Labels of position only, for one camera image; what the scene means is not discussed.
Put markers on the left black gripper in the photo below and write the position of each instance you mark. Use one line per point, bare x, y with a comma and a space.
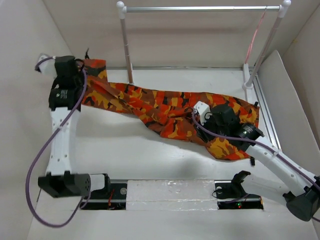
81, 75

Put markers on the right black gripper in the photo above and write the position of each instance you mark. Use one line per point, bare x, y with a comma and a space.
205, 137

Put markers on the orange camouflage trousers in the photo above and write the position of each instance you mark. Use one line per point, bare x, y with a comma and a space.
167, 113

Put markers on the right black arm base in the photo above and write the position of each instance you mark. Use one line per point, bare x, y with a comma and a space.
230, 198

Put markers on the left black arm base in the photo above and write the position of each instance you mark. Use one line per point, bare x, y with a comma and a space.
113, 200

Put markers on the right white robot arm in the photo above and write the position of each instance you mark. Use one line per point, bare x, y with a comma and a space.
299, 190

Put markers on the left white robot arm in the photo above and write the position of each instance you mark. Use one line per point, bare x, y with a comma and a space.
61, 177

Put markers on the pink clothes hanger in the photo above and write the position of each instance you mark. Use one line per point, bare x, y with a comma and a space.
250, 47

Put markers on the white clothes rack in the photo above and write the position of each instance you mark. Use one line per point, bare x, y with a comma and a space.
248, 76

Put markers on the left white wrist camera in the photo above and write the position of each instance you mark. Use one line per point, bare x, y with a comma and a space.
46, 65

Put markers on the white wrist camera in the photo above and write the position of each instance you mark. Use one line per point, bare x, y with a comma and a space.
46, 65
203, 111

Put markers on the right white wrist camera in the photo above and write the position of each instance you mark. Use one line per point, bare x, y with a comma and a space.
203, 111

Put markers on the aluminium side rail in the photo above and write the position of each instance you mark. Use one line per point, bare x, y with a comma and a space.
266, 123

